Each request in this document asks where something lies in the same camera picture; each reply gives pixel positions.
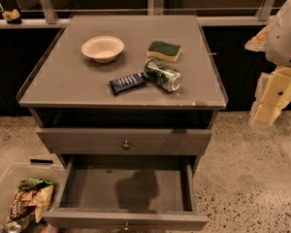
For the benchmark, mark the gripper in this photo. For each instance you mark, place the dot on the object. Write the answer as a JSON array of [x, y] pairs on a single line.
[[283, 41]]

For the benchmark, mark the grey drawer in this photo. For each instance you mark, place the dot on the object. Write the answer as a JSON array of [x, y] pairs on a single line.
[[109, 141], [147, 191]]

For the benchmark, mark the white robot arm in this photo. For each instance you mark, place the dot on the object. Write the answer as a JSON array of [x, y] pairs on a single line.
[[275, 38]]

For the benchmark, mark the grey drawer cabinet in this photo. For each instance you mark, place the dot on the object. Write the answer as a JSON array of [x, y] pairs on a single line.
[[70, 90]]

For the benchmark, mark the round top drawer knob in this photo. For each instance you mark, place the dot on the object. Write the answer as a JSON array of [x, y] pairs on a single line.
[[126, 145]]

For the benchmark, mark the round drawer knob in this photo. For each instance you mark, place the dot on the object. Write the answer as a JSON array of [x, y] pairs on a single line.
[[126, 145], [126, 227]]

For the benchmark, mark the round middle drawer knob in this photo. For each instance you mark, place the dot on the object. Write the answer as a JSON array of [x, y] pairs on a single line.
[[126, 227]]

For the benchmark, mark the grey top drawer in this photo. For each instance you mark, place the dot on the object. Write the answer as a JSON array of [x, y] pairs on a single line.
[[109, 141]]

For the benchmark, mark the green soda can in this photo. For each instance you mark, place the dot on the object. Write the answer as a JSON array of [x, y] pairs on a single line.
[[163, 75]]

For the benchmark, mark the green yellow sponge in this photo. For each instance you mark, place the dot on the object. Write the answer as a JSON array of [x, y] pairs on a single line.
[[164, 51]]

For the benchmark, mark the blue snack bar wrapper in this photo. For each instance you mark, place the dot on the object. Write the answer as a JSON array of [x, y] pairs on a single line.
[[128, 83]]

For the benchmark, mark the white paper bowl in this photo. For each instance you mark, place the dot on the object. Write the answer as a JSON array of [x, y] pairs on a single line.
[[102, 49]]

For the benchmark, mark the metal window railing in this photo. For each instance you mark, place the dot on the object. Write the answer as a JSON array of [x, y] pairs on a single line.
[[43, 13]]

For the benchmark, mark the brown chip bag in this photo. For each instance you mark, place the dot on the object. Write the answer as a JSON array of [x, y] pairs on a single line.
[[30, 202]]

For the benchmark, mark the green chip bag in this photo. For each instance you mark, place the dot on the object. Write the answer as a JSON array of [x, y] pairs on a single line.
[[33, 184]]

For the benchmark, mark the clear plastic bin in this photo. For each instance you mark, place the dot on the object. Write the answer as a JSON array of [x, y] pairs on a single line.
[[13, 175]]

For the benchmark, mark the yellow object on ledge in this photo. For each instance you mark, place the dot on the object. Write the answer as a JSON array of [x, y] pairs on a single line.
[[12, 16]]

